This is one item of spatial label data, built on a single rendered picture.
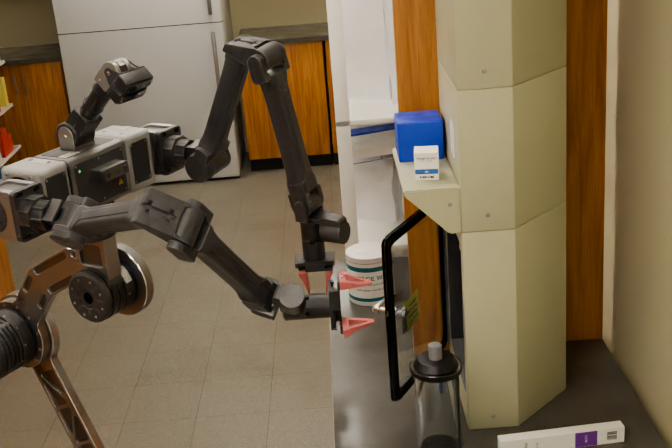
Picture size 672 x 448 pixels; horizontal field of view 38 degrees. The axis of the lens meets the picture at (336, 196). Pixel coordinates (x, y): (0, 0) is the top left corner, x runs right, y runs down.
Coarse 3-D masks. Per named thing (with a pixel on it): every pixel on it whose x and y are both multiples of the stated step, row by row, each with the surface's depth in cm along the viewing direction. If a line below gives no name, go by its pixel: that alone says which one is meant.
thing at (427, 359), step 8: (432, 344) 199; (440, 344) 199; (424, 352) 202; (432, 352) 198; (440, 352) 198; (448, 352) 202; (416, 360) 200; (424, 360) 199; (432, 360) 199; (440, 360) 199; (448, 360) 198; (456, 360) 200; (416, 368) 199; (424, 368) 197; (432, 368) 197; (440, 368) 196; (448, 368) 197
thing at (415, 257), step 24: (384, 240) 207; (408, 240) 218; (432, 240) 230; (384, 264) 208; (408, 264) 219; (432, 264) 231; (384, 288) 210; (408, 288) 220; (432, 288) 232; (408, 312) 221; (432, 312) 234; (408, 336) 223; (432, 336) 235; (408, 360) 224
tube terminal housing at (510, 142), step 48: (480, 96) 192; (528, 96) 196; (480, 144) 195; (528, 144) 199; (480, 192) 199; (528, 192) 203; (480, 240) 202; (528, 240) 206; (480, 288) 206; (528, 288) 209; (480, 336) 209; (528, 336) 213; (480, 384) 213; (528, 384) 217
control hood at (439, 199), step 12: (396, 156) 221; (444, 156) 219; (408, 168) 212; (444, 168) 211; (408, 180) 205; (420, 180) 204; (432, 180) 204; (444, 180) 203; (456, 180) 203; (408, 192) 199; (420, 192) 198; (432, 192) 198; (444, 192) 198; (456, 192) 198; (420, 204) 199; (432, 204) 199; (444, 204) 199; (456, 204) 199; (432, 216) 200; (444, 216) 200; (456, 216) 200; (444, 228) 201; (456, 228) 201
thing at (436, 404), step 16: (416, 384) 200; (432, 384) 197; (448, 384) 197; (416, 400) 202; (432, 400) 198; (448, 400) 199; (416, 416) 204; (432, 416) 200; (448, 416) 200; (432, 432) 201; (448, 432) 201
